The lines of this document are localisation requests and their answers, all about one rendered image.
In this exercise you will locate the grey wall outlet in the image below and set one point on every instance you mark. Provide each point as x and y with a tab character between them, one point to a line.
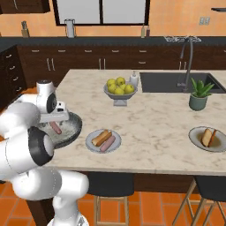
204	21

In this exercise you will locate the pink sausage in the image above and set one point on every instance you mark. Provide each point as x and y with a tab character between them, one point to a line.
56	129
107	144

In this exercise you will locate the white paper towel roll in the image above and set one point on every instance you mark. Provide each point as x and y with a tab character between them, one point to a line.
70	28

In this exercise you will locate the grey curved tap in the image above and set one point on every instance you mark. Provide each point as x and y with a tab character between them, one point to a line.
189	58

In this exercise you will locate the black framed window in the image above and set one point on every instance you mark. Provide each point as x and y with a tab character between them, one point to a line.
101	11

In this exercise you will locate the dark wood drawer unit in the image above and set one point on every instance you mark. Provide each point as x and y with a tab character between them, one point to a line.
10	73

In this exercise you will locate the grey pedestal fruit bowl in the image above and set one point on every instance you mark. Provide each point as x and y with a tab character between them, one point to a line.
120	98

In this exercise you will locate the dark wood base cupboards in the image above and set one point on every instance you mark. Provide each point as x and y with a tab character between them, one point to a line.
88	58

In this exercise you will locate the black seat wooden stool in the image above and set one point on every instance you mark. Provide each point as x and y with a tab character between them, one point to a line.
110	184
212	188

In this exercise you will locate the dark bottle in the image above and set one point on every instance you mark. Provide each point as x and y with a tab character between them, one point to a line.
148	31

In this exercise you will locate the green plant in pot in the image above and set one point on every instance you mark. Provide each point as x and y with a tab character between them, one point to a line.
198	101

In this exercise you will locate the grey round plate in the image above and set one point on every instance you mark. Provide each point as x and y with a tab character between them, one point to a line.
194	136
91	144

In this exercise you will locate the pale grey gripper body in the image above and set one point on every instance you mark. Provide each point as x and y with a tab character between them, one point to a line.
54	117

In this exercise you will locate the dark sink basin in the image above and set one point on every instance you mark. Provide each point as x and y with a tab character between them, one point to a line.
161	82

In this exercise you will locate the white soap dispenser bottle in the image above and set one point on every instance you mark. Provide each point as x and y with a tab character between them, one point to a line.
134	80

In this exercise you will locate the dark wood wall cupboard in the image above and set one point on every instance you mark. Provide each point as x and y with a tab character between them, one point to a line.
23	6

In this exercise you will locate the yellow-green apple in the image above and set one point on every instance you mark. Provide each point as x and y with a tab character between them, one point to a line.
111	82
120	80
119	91
129	89
112	88

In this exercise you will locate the wooden knife block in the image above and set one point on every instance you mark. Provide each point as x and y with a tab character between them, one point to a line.
25	31

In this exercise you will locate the dark wall shelf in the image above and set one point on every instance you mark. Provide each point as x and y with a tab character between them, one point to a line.
219	10

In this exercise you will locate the dark round bowl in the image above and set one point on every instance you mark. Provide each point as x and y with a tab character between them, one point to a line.
70	129

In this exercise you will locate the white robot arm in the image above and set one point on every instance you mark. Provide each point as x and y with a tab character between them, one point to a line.
17	153

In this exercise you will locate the tan bottle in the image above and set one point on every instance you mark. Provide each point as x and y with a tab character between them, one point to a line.
143	31

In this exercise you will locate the tan hot dog bun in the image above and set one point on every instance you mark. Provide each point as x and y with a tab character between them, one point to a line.
100	138
206	137

